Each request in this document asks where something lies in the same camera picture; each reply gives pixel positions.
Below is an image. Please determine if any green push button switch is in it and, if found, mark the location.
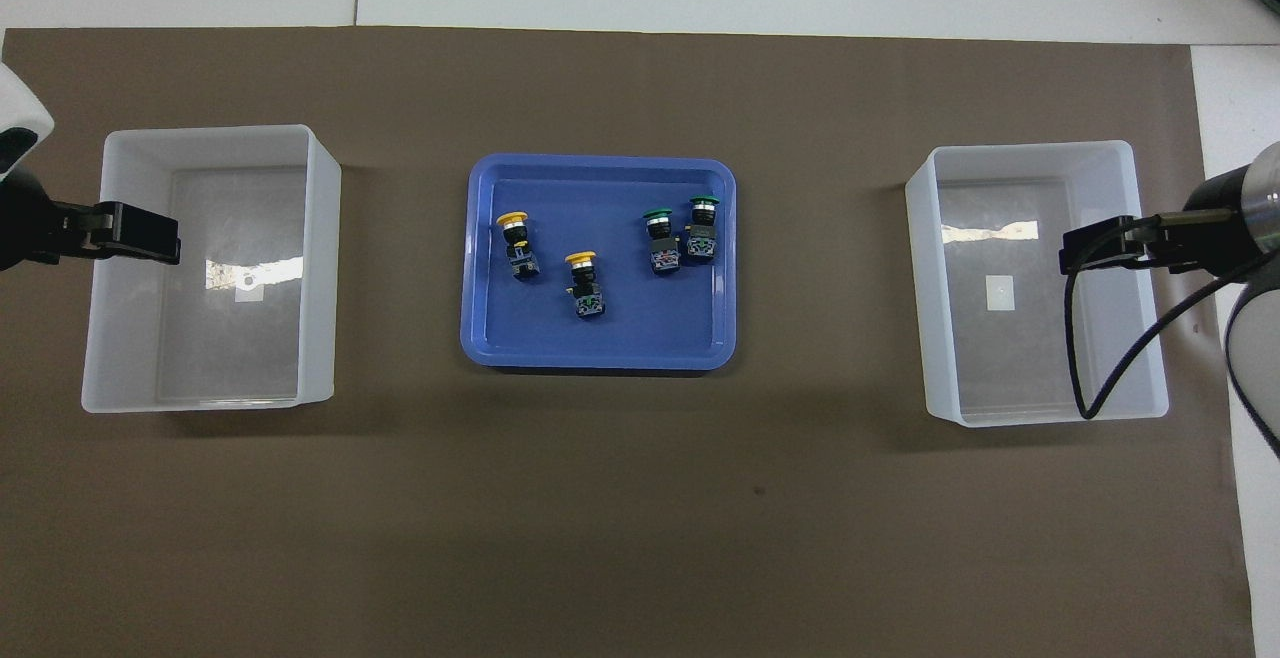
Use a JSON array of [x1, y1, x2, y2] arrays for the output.
[[684, 196, 721, 266], [643, 208, 684, 276]]

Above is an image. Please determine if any yellow push button switch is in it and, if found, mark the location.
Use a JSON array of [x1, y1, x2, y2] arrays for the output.
[[496, 211, 542, 282], [564, 251, 607, 321]]

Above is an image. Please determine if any brown paper table mat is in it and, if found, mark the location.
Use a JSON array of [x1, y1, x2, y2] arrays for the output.
[[0, 26, 1257, 658]]

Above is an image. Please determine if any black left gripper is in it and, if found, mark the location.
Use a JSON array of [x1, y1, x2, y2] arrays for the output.
[[0, 170, 181, 271]]

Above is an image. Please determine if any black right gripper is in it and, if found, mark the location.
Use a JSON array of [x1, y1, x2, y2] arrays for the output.
[[1062, 166, 1263, 281]]

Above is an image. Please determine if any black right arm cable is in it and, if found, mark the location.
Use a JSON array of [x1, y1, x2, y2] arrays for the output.
[[1063, 223, 1267, 422]]

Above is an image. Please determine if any translucent white plastic box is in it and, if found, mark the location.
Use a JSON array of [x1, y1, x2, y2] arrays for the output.
[[905, 141, 1171, 429], [82, 125, 343, 414]]

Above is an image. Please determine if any blue plastic tray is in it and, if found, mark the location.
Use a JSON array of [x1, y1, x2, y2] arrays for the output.
[[460, 154, 739, 372]]

